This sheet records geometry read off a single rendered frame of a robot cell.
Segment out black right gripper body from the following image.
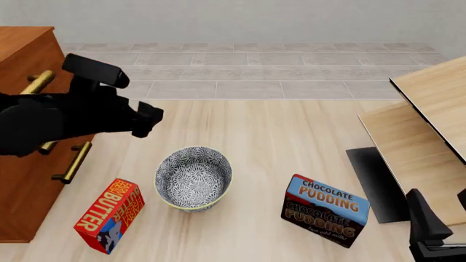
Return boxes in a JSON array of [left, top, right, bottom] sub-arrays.
[[408, 236, 466, 262]]

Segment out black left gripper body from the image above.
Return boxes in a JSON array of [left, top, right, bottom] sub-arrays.
[[130, 100, 165, 139]]

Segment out black white patterned bowl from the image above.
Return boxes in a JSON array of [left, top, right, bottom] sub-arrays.
[[154, 146, 234, 214]]

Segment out wooden cabinet drawer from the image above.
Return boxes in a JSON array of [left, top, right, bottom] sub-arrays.
[[0, 28, 76, 96], [21, 135, 95, 219]]

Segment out wooden cabinet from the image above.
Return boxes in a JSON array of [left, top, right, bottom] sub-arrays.
[[0, 26, 95, 244]]

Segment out chocolate pudding box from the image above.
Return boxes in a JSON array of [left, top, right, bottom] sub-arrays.
[[280, 173, 371, 249]]

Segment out red butter box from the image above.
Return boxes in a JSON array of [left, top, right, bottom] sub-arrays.
[[73, 178, 146, 255]]

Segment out pale wooden board black edge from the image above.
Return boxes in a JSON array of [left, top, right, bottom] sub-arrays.
[[388, 55, 466, 166]]

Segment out brass drawer handle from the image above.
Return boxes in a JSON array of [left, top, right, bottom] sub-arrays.
[[20, 70, 57, 95], [37, 140, 59, 156], [51, 140, 93, 185]]

